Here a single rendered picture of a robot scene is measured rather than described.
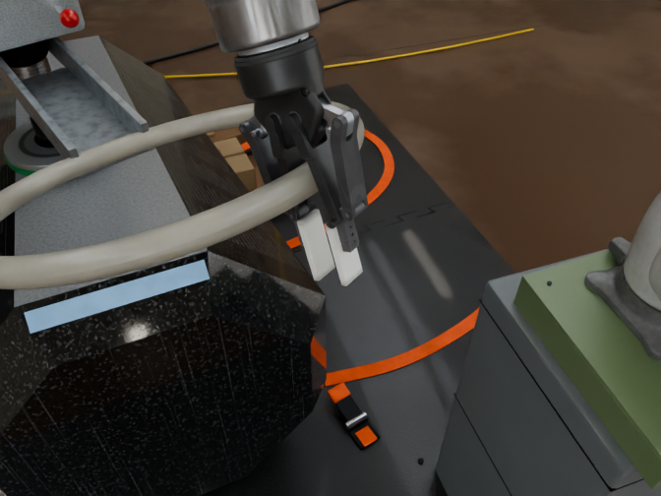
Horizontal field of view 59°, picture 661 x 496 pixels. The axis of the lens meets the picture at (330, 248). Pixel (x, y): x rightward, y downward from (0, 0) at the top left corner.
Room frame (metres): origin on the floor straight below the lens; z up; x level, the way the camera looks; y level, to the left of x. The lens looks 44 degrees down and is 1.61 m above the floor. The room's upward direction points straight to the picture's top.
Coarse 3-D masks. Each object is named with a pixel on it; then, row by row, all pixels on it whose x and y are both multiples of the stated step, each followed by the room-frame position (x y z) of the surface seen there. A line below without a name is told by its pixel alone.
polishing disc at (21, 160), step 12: (12, 132) 1.11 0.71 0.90; (24, 132) 1.11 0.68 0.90; (12, 144) 1.06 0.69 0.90; (24, 144) 1.06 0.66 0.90; (12, 156) 1.01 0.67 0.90; (24, 156) 1.01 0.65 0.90; (36, 156) 1.01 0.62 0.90; (48, 156) 1.01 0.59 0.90; (60, 156) 1.01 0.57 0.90; (24, 168) 0.98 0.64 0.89; (36, 168) 0.98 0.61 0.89
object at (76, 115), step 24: (48, 48) 1.11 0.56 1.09; (0, 72) 0.98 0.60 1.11; (48, 72) 1.02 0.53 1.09; (72, 72) 1.01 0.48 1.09; (24, 96) 0.85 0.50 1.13; (48, 96) 0.92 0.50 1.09; (72, 96) 0.92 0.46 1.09; (96, 96) 0.91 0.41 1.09; (120, 96) 0.84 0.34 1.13; (48, 120) 0.77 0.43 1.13; (72, 120) 0.84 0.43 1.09; (96, 120) 0.84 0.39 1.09; (120, 120) 0.83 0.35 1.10; (144, 120) 0.77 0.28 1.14; (72, 144) 0.71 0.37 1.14; (96, 144) 0.77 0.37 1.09; (96, 168) 0.71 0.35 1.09
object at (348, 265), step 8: (328, 232) 0.41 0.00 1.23; (336, 232) 0.41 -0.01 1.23; (336, 240) 0.41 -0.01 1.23; (336, 248) 0.40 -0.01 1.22; (336, 256) 0.40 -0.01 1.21; (344, 256) 0.41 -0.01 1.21; (352, 256) 0.41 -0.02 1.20; (336, 264) 0.40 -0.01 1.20; (344, 264) 0.40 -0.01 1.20; (352, 264) 0.41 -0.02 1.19; (360, 264) 0.42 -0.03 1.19; (344, 272) 0.40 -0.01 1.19; (352, 272) 0.40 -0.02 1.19; (360, 272) 0.41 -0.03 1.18; (344, 280) 0.39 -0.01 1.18
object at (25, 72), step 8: (32, 48) 1.06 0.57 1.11; (40, 48) 1.07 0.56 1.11; (8, 56) 1.04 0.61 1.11; (16, 56) 1.04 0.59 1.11; (24, 56) 1.05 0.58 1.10; (32, 56) 1.05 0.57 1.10; (40, 56) 1.07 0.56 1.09; (8, 64) 1.04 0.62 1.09; (16, 64) 1.04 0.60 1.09; (24, 64) 1.04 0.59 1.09; (32, 64) 1.05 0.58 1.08; (40, 64) 1.07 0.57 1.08; (48, 64) 1.09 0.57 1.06; (16, 72) 1.05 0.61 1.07; (24, 72) 1.05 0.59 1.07; (32, 72) 1.05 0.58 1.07; (40, 72) 1.06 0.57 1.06
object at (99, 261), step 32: (160, 128) 0.77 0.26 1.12; (192, 128) 0.77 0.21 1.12; (224, 128) 0.77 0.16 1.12; (64, 160) 0.68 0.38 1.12; (96, 160) 0.70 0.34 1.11; (0, 192) 0.58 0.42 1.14; (32, 192) 0.61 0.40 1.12; (256, 192) 0.40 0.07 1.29; (288, 192) 0.41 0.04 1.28; (192, 224) 0.36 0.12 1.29; (224, 224) 0.37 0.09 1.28; (256, 224) 0.38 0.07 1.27; (0, 256) 0.37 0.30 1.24; (32, 256) 0.35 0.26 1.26; (64, 256) 0.34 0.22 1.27; (96, 256) 0.34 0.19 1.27; (128, 256) 0.34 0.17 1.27; (160, 256) 0.34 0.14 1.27; (0, 288) 0.35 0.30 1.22; (32, 288) 0.34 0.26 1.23
